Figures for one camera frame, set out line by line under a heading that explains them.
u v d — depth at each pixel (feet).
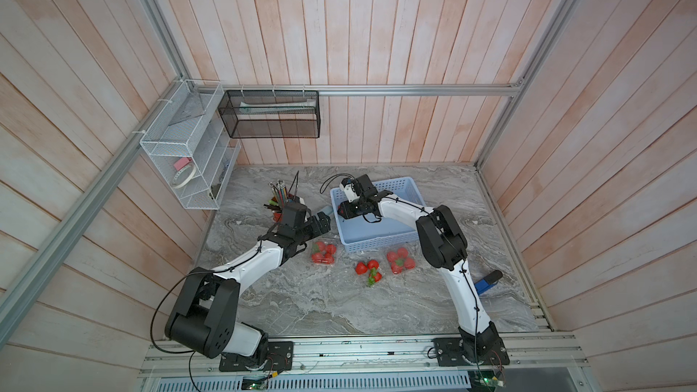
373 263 2.95
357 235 3.16
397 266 2.89
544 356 2.45
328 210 3.28
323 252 3.04
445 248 1.97
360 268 2.89
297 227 2.29
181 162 2.68
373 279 2.81
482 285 2.74
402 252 2.98
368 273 2.86
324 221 2.68
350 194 3.12
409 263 2.87
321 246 3.06
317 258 2.97
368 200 2.69
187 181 2.55
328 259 2.93
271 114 3.44
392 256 3.03
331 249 3.05
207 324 1.39
